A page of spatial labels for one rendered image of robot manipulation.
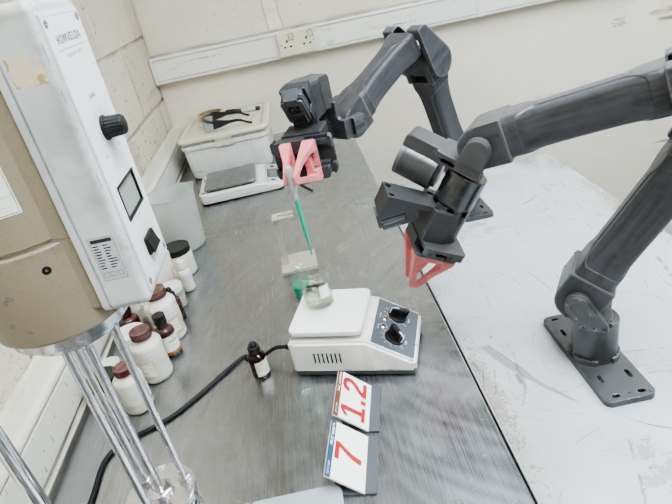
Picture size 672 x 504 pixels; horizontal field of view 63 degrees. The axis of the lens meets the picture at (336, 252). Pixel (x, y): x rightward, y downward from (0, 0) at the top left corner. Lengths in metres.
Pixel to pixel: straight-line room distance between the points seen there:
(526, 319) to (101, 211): 0.75
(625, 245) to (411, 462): 0.39
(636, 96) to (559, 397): 0.41
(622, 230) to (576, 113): 0.16
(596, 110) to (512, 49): 1.72
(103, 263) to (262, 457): 0.49
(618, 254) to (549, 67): 1.77
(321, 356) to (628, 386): 0.44
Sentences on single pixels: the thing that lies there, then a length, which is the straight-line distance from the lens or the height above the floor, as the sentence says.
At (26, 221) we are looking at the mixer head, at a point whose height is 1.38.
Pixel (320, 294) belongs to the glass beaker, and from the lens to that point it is 0.89.
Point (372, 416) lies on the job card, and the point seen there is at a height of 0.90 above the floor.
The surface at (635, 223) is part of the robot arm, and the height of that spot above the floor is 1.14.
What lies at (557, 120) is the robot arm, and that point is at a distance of 0.72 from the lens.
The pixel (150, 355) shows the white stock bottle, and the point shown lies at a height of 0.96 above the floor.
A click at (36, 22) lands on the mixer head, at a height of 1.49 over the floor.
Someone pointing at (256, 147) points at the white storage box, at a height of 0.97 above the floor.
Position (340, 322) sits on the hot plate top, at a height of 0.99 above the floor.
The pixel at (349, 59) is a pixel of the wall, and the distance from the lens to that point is 2.25.
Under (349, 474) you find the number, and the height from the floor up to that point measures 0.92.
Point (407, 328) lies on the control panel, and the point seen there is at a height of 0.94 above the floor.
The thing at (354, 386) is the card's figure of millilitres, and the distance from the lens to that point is 0.85.
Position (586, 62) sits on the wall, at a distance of 2.57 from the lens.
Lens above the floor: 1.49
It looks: 28 degrees down
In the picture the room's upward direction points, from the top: 12 degrees counter-clockwise
